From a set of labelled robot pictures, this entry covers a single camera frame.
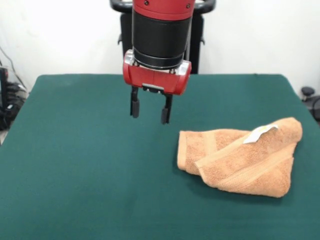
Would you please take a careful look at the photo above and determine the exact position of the tan terry towel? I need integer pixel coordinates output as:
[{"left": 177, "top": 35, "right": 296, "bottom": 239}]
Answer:
[{"left": 176, "top": 116, "right": 304, "bottom": 199}]

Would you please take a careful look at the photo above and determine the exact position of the black round caster foot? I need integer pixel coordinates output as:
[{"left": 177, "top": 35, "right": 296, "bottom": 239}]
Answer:
[{"left": 300, "top": 86, "right": 320, "bottom": 126}]

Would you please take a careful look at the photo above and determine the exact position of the black cable bundle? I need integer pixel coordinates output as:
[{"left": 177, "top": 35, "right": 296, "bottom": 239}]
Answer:
[{"left": 4, "top": 81, "right": 29, "bottom": 127}]

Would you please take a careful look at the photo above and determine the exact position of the black box device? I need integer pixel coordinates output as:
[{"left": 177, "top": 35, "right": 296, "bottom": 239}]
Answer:
[{"left": 0, "top": 66, "right": 10, "bottom": 130}]

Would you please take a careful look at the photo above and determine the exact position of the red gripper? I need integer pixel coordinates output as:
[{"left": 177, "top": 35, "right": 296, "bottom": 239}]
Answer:
[{"left": 122, "top": 49, "right": 193, "bottom": 125}]

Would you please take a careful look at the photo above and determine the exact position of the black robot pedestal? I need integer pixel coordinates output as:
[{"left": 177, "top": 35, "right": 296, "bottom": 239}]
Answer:
[{"left": 109, "top": 0, "right": 216, "bottom": 75}]

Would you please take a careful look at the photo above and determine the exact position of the grey wall cable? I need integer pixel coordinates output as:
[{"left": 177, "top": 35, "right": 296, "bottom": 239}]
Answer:
[{"left": 0, "top": 46, "right": 28, "bottom": 91}]

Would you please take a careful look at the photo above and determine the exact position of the dark green table cloth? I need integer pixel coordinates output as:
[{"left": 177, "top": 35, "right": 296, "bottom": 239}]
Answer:
[{"left": 0, "top": 73, "right": 320, "bottom": 240}]

